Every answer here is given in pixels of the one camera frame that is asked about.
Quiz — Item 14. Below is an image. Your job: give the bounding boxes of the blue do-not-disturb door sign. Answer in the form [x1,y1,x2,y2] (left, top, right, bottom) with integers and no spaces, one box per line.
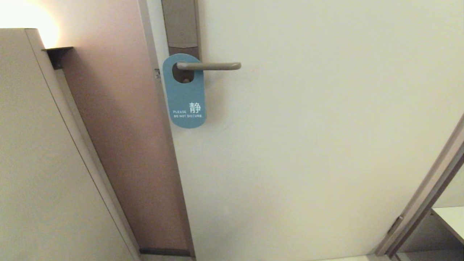
[162,53,207,129]

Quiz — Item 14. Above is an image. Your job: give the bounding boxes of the white door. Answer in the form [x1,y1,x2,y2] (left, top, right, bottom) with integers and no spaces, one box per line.
[147,0,464,261]

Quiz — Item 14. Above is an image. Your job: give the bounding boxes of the brown door lock plate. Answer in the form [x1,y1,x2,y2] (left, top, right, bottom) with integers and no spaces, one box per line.
[161,0,202,84]

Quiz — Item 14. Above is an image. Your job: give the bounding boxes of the dark baseboard strip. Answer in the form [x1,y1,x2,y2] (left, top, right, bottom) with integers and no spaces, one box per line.
[140,247,191,257]

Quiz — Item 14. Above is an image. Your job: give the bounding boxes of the beige metal door handle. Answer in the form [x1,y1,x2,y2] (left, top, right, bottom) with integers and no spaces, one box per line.
[177,62,241,71]

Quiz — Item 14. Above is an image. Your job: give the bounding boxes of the brown frame hinge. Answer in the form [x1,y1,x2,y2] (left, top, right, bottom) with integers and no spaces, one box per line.
[387,216,403,234]

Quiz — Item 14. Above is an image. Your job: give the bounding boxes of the dark wall lamp bracket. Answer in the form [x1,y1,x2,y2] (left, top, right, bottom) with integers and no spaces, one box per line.
[42,46,74,70]

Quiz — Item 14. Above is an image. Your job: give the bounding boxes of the brown closet door frame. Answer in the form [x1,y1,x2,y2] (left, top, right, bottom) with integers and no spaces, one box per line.
[375,114,464,258]

